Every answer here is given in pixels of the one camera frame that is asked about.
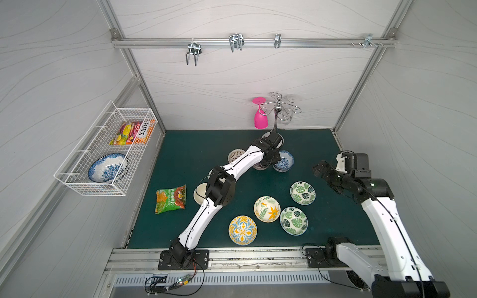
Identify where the blue floral bowl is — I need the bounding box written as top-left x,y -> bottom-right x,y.
273,150 -> 294,173
88,153 -> 128,183

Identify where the white maroon leaf bowl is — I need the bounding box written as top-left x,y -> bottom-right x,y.
227,149 -> 245,163

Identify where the green leaf bowl back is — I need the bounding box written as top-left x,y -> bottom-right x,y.
289,181 -> 316,206

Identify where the green leaf bowl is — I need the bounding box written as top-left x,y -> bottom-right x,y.
279,207 -> 309,236
289,181 -> 316,206

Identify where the green leaf bowl front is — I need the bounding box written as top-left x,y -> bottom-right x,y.
279,207 -> 309,236

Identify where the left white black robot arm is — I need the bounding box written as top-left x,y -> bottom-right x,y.
168,130 -> 284,268

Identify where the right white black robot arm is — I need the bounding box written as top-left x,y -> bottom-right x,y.
313,158 -> 450,298

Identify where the purple striped bowl back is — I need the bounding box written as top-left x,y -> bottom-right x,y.
253,163 -> 268,171

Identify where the pink plastic wine glass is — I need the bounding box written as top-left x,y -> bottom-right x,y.
252,97 -> 268,129

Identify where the chrome glass holder stand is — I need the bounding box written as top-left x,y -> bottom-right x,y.
258,92 -> 302,132

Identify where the yellow flower bowl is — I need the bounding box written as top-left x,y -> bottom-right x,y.
253,196 -> 281,223

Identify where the cream plain bowl front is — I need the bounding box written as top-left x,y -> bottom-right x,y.
193,183 -> 207,205

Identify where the yellow blue ornament bowl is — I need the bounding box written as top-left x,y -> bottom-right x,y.
228,216 -> 258,246

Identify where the metal double hook middle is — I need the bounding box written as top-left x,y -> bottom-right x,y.
229,34 -> 245,53

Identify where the metal double hook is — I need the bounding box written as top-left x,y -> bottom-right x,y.
229,34 -> 245,53
185,41 -> 202,67

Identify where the green snack bag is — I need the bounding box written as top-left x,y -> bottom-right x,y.
155,185 -> 186,214

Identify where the metal double hook left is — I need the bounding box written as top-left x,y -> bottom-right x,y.
185,41 -> 202,67

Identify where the colourful snack packet in basket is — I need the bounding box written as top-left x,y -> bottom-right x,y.
109,119 -> 156,145

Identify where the metal hook right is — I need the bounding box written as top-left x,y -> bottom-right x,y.
350,34 -> 384,48

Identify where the blue floral bowl in basket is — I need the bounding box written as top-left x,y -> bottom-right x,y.
88,153 -> 128,183

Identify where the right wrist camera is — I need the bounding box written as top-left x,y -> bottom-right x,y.
335,150 -> 371,179

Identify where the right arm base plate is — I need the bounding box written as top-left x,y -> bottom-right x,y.
304,247 -> 342,268

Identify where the metal bracket on rail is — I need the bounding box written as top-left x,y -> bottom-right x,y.
274,34 -> 281,49

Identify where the black cable right base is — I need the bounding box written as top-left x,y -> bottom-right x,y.
301,243 -> 370,291

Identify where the black cable base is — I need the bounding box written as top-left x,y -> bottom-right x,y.
301,243 -> 370,291
144,256 -> 208,298

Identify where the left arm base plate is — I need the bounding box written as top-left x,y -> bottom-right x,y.
157,250 -> 210,271

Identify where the white wire wall basket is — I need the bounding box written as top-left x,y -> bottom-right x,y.
54,102 -> 157,196

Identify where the black cable left base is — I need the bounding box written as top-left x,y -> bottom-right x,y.
144,256 -> 208,298

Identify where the aluminium top rail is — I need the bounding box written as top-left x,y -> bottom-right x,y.
112,34 -> 398,51

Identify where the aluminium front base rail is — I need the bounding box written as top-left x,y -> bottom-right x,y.
104,244 -> 388,276

